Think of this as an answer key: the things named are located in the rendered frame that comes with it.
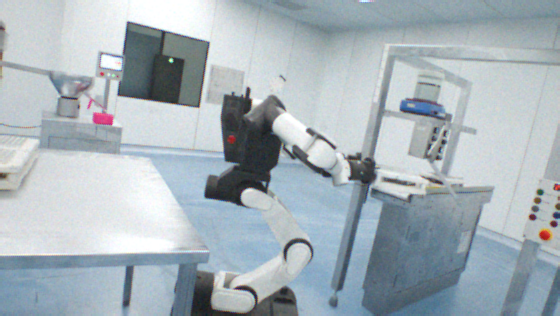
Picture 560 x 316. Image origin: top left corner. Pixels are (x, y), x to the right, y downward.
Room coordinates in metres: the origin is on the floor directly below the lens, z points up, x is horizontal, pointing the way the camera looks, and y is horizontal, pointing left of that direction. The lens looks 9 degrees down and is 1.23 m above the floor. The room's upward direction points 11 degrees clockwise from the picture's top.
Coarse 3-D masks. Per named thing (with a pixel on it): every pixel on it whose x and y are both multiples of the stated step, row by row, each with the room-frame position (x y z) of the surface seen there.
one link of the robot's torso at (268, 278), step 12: (288, 252) 1.58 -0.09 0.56; (300, 252) 1.58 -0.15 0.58; (264, 264) 1.70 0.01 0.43; (276, 264) 1.63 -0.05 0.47; (288, 264) 1.57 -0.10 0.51; (300, 264) 1.58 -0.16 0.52; (240, 276) 1.68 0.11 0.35; (252, 276) 1.64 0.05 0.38; (264, 276) 1.61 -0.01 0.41; (276, 276) 1.59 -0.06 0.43; (288, 276) 1.59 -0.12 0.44; (240, 288) 1.58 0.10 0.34; (252, 288) 1.60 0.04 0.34; (264, 288) 1.61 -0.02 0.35; (276, 288) 1.62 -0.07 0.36
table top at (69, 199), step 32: (64, 160) 1.45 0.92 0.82; (96, 160) 1.56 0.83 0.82; (128, 160) 1.68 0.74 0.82; (0, 192) 0.97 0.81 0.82; (32, 192) 1.02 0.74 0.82; (64, 192) 1.08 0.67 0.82; (96, 192) 1.14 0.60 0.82; (128, 192) 1.21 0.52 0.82; (160, 192) 1.28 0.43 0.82; (0, 224) 0.78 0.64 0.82; (32, 224) 0.82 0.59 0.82; (64, 224) 0.85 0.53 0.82; (96, 224) 0.90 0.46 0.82; (128, 224) 0.94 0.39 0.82; (160, 224) 0.98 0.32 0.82; (0, 256) 0.65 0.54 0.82; (32, 256) 0.68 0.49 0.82; (64, 256) 0.71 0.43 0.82; (96, 256) 0.74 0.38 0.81; (128, 256) 0.78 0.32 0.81; (160, 256) 0.82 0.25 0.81; (192, 256) 0.86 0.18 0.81
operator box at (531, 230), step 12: (540, 180) 1.44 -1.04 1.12; (552, 192) 1.40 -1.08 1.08; (540, 204) 1.42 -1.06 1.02; (552, 204) 1.39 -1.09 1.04; (540, 216) 1.41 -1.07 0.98; (528, 228) 1.43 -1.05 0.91; (540, 228) 1.40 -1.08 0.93; (552, 228) 1.37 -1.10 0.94; (540, 240) 1.39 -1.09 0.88; (552, 240) 1.36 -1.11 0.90
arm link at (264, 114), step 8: (264, 104) 1.40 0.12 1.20; (272, 104) 1.39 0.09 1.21; (248, 112) 1.41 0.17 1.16; (256, 112) 1.38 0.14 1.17; (264, 112) 1.38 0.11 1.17; (272, 112) 1.36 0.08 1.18; (280, 112) 1.35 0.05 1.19; (256, 120) 1.36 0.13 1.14; (264, 120) 1.37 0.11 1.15; (272, 120) 1.34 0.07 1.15; (264, 128) 1.39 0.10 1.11; (272, 128) 1.35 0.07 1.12
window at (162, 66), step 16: (128, 32) 5.66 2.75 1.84; (144, 32) 5.80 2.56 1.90; (160, 32) 5.95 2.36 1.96; (128, 48) 5.68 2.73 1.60; (144, 48) 5.82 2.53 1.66; (160, 48) 5.97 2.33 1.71; (176, 48) 6.12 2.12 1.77; (192, 48) 6.28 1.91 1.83; (208, 48) 6.44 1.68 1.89; (128, 64) 5.70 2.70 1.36; (144, 64) 5.84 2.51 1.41; (160, 64) 5.99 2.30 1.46; (176, 64) 6.14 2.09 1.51; (192, 64) 6.31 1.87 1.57; (128, 80) 5.72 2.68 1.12; (144, 80) 5.86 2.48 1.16; (160, 80) 6.01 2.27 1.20; (176, 80) 6.17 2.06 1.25; (192, 80) 6.33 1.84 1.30; (128, 96) 5.73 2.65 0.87; (144, 96) 5.88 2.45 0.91; (160, 96) 6.03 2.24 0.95; (176, 96) 6.19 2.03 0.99; (192, 96) 6.36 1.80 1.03
